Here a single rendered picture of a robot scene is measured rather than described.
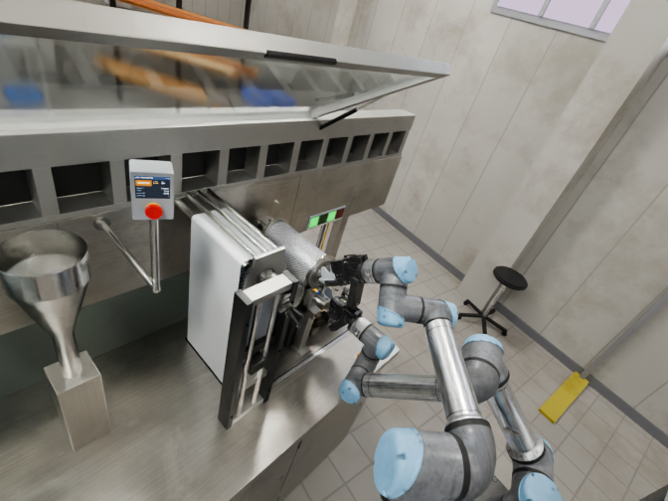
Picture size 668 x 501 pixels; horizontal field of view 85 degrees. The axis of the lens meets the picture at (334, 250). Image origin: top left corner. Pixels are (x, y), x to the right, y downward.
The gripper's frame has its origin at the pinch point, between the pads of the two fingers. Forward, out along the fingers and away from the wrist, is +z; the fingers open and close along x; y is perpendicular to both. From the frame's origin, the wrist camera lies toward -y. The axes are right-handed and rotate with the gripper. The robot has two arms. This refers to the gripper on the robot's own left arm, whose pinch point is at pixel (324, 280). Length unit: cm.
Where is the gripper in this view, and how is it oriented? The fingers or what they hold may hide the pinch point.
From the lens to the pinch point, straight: 123.8
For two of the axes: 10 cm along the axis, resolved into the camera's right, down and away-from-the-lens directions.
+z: -7.0, 0.9, 7.1
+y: -2.6, -9.5, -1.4
